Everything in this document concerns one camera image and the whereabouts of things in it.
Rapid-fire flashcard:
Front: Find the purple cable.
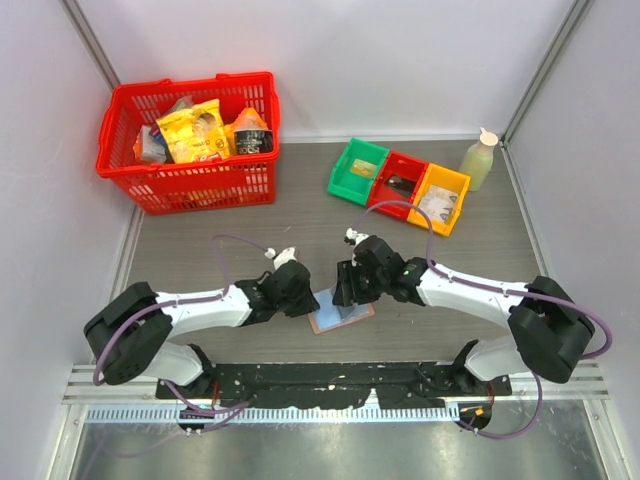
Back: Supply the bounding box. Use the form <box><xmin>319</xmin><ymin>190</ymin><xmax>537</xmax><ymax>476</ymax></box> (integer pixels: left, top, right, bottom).
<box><xmin>347</xmin><ymin>199</ymin><xmax>614</xmax><ymax>441</ymax></box>
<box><xmin>93</xmin><ymin>233</ymin><xmax>274</xmax><ymax>441</ymax></box>

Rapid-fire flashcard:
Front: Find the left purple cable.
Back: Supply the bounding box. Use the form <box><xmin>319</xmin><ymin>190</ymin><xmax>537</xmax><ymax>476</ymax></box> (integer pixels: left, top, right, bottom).
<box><xmin>93</xmin><ymin>233</ymin><xmax>274</xmax><ymax>441</ymax></box>

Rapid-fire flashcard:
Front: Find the black round can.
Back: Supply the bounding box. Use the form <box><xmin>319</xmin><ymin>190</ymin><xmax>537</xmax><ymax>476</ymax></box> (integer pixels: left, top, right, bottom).
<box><xmin>234</xmin><ymin>129</ymin><xmax>274</xmax><ymax>155</ymax></box>

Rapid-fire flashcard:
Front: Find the yellow chips bag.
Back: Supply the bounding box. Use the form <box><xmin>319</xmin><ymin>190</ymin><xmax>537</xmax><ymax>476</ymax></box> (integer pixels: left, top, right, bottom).
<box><xmin>156</xmin><ymin>99</ymin><xmax>231</xmax><ymax>164</ymax></box>

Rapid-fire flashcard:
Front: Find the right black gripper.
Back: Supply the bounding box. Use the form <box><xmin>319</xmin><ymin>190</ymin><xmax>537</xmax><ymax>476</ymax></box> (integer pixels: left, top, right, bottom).
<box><xmin>333</xmin><ymin>259</ymin><xmax>388</xmax><ymax>307</ymax></box>

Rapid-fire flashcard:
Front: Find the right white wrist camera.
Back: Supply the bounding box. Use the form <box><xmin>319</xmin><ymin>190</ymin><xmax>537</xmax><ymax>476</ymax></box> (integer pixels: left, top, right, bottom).
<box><xmin>344</xmin><ymin>227</ymin><xmax>370</xmax><ymax>248</ymax></box>

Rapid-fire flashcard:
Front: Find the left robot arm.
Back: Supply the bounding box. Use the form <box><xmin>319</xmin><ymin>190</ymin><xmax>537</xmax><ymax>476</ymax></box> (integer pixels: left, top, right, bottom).
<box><xmin>84</xmin><ymin>260</ymin><xmax>319</xmax><ymax>398</ymax></box>

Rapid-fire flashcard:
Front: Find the grey small box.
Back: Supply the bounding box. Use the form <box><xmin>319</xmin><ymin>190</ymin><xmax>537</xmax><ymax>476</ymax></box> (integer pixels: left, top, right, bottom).
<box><xmin>133</xmin><ymin>125</ymin><xmax>167</xmax><ymax>164</ymax></box>

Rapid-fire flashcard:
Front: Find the gold credit card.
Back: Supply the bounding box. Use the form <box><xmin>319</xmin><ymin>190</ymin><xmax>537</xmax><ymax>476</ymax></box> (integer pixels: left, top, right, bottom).
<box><xmin>350</xmin><ymin>158</ymin><xmax>377</xmax><ymax>178</ymax></box>

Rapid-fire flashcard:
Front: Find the pink leather card holder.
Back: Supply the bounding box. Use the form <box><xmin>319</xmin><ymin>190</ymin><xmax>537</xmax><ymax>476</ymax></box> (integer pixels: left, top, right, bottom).
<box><xmin>308</xmin><ymin>286</ymin><xmax>374</xmax><ymax>334</ymax></box>

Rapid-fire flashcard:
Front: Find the green plastic bin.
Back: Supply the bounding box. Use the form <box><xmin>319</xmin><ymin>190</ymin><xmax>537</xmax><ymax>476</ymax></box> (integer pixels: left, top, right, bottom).
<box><xmin>327</xmin><ymin>138</ymin><xmax>390</xmax><ymax>206</ymax></box>

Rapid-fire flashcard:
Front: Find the black credit card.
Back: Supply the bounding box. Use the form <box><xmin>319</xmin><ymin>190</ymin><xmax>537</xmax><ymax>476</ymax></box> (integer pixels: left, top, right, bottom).
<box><xmin>385</xmin><ymin>175</ymin><xmax>416</xmax><ymax>198</ymax></box>

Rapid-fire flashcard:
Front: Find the red plastic shopping basket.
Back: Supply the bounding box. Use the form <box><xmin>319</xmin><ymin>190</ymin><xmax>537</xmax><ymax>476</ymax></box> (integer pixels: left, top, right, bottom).
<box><xmin>95</xmin><ymin>71</ymin><xmax>281</xmax><ymax>215</ymax></box>

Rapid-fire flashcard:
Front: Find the orange snack packet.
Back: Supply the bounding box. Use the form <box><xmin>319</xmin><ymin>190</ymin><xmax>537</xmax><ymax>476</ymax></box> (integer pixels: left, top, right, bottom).
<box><xmin>223</xmin><ymin>107</ymin><xmax>269</xmax><ymax>152</ymax></box>

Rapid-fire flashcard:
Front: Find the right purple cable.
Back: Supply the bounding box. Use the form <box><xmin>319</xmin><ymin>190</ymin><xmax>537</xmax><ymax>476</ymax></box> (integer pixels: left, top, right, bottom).
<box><xmin>347</xmin><ymin>199</ymin><xmax>614</xmax><ymax>441</ymax></box>

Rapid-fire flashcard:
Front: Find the red plastic bin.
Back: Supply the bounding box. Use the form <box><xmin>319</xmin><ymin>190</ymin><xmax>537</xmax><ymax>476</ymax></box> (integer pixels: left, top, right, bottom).
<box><xmin>367</xmin><ymin>151</ymin><xmax>429</xmax><ymax>207</ymax></box>

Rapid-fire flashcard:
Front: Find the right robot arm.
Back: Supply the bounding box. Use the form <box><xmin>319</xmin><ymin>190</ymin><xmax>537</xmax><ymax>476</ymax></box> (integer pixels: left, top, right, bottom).
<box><xmin>332</xmin><ymin>230</ymin><xmax>595</xmax><ymax>395</ymax></box>

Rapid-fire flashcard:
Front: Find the green lotion bottle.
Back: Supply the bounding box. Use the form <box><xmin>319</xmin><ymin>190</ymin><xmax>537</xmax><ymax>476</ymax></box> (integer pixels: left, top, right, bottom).
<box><xmin>459</xmin><ymin>128</ymin><xmax>499</xmax><ymax>192</ymax></box>

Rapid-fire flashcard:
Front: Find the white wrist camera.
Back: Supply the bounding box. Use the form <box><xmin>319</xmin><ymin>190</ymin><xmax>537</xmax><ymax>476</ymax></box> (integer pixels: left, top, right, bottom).
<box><xmin>264</xmin><ymin>247</ymin><xmax>297</xmax><ymax>270</ymax></box>
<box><xmin>344</xmin><ymin>227</ymin><xmax>370</xmax><ymax>248</ymax></box>

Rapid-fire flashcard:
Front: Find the yellow plastic bin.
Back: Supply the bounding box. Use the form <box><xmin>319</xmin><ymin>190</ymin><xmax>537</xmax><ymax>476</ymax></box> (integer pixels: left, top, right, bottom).
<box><xmin>411</xmin><ymin>164</ymin><xmax>470</xmax><ymax>237</ymax></box>

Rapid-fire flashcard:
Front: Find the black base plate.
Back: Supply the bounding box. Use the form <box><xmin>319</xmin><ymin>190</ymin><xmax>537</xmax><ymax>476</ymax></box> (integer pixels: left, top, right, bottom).
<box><xmin>178</xmin><ymin>362</ymin><xmax>512</xmax><ymax>410</ymax></box>

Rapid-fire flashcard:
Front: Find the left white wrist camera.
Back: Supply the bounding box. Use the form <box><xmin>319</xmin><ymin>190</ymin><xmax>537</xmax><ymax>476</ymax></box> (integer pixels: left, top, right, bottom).
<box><xmin>264</xmin><ymin>247</ymin><xmax>297</xmax><ymax>270</ymax></box>

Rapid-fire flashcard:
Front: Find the white VIP credit card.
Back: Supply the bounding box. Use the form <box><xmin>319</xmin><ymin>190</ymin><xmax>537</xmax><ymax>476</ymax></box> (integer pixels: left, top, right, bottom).
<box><xmin>426</xmin><ymin>185</ymin><xmax>459</xmax><ymax>204</ymax></box>

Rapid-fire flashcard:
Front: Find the white cable duct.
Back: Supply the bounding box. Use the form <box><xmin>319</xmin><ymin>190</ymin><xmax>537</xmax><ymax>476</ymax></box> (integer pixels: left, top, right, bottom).
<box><xmin>85</xmin><ymin>403</ymin><xmax>459</xmax><ymax>425</ymax></box>

